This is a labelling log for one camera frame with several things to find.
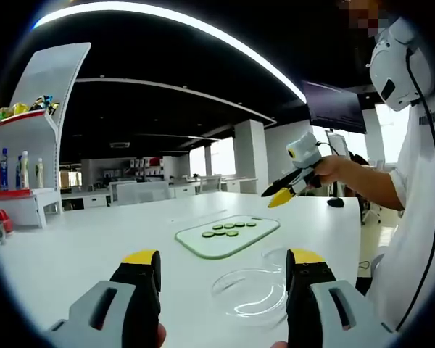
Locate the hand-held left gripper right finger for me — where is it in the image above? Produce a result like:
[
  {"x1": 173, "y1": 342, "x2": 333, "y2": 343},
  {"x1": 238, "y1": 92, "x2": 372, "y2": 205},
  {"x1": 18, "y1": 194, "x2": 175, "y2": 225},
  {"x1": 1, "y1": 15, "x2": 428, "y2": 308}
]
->
[{"x1": 285, "y1": 248, "x2": 398, "y2": 348}]

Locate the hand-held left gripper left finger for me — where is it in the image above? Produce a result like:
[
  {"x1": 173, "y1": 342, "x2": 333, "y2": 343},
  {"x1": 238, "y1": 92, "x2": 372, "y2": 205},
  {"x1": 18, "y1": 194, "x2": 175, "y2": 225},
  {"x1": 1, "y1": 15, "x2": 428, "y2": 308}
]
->
[{"x1": 43, "y1": 249, "x2": 163, "y2": 348}]

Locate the clear glass bowl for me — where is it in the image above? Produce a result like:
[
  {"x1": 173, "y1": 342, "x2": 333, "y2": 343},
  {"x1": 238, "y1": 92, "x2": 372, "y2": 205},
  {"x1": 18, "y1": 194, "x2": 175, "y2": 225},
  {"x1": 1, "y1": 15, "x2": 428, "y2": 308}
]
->
[{"x1": 210, "y1": 267, "x2": 288, "y2": 320}]

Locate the row of cucumber slices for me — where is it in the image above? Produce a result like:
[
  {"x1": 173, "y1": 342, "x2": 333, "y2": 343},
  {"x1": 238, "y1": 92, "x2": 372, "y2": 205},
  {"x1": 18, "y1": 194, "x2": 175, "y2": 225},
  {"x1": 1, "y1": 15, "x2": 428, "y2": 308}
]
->
[{"x1": 202, "y1": 221, "x2": 258, "y2": 239}]

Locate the person's right hand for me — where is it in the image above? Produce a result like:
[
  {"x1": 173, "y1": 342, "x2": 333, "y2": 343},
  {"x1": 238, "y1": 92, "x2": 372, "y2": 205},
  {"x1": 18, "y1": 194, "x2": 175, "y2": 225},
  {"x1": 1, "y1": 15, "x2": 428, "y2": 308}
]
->
[{"x1": 306, "y1": 154, "x2": 352, "y2": 189}]

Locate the person's left hand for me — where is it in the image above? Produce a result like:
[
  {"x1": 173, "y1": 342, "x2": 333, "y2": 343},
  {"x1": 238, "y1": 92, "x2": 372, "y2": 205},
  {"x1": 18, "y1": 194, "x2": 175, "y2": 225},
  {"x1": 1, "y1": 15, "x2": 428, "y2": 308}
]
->
[{"x1": 157, "y1": 322, "x2": 289, "y2": 348}]

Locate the tilted white screen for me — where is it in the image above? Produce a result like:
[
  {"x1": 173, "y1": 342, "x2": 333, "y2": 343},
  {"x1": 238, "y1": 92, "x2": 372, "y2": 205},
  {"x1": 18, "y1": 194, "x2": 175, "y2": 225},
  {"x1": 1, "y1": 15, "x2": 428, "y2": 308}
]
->
[{"x1": 325, "y1": 132, "x2": 351, "y2": 160}]

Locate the white office chair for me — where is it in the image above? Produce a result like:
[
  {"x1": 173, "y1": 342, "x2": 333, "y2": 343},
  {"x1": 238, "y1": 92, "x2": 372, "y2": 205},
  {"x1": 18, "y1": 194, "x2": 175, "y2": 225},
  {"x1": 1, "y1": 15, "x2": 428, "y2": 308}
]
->
[{"x1": 199, "y1": 175, "x2": 223, "y2": 193}]

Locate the white green-edged cutting board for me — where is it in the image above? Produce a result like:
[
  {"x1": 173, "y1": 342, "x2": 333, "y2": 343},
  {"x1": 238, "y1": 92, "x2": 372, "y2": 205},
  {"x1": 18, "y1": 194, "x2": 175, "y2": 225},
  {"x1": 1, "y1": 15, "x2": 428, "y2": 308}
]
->
[{"x1": 174, "y1": 216, "x2": 281, "y2": 260}]

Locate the white desk partition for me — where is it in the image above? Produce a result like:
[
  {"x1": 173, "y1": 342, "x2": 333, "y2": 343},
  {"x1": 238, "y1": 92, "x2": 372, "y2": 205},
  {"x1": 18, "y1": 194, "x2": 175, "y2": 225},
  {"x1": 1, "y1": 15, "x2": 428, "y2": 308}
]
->
[{"x1": 108, "y1": 180, "x2": 171, "y2": 206}]

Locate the red white office shelf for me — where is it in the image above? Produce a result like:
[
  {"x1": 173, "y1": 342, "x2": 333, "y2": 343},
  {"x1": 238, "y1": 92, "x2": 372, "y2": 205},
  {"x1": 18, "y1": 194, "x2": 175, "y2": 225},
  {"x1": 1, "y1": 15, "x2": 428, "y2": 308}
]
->
[{"x1": 128, "y1": 155, "x2": 164, "y2": 178}]

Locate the red plastic container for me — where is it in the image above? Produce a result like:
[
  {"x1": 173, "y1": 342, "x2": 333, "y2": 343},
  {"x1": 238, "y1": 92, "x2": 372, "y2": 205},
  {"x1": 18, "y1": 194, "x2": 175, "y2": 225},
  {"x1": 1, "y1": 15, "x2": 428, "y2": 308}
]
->
[{"x1": 0, "y1": 209, "x2": 14, "y2": 233}]

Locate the white green drink bottle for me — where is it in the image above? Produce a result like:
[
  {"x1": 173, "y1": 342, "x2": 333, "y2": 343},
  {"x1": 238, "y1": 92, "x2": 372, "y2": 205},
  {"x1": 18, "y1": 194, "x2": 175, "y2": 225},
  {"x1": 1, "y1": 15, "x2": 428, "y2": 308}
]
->
[{"x1": 35, "y1": 157, "x2": 45, "y2": 189}]

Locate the beige drink bottle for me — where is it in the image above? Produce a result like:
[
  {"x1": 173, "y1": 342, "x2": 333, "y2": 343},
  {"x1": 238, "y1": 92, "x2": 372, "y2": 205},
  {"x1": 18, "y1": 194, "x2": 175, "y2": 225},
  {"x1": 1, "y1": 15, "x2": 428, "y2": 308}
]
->
[{"x1": 20, "y1": 150, "x2": 30, "y2": 189}]

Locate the large blue water bottle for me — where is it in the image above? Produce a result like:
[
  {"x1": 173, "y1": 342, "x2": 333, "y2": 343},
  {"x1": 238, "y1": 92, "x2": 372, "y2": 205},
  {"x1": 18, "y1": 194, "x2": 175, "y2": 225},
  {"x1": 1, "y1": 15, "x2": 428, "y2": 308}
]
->
[{"x1": 0, "y1": 147, "x2": 9, "y2": 192}]

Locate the blue snack packet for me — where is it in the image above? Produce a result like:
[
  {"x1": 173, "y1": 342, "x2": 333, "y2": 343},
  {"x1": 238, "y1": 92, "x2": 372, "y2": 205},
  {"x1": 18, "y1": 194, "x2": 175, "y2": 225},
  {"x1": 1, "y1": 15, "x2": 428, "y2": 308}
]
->
[{"x1": 29, "y1": 94, "x2": 54, "y2": 111}]

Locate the white display shelf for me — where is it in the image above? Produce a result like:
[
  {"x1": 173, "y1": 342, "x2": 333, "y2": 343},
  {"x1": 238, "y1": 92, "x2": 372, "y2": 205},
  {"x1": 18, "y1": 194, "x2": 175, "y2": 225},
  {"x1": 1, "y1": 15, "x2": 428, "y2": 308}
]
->
[{"x1": 0, "y1": 42, "x2": 92, "y2": 229}]

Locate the long ceiling light strip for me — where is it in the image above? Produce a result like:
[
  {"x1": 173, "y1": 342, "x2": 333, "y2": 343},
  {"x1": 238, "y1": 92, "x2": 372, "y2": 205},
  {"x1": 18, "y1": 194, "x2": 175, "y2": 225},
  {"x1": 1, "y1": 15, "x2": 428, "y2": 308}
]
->
[{"x1": 34, "y1": 1, "x2": 307, "y2": 104}]

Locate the dark wall monitor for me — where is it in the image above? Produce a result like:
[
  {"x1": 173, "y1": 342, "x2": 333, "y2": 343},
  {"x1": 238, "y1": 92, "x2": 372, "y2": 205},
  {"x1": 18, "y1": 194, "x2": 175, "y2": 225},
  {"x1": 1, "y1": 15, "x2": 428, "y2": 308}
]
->
[{"x1": 301, "y1": 80, "x2": 368, "y2": 135}]

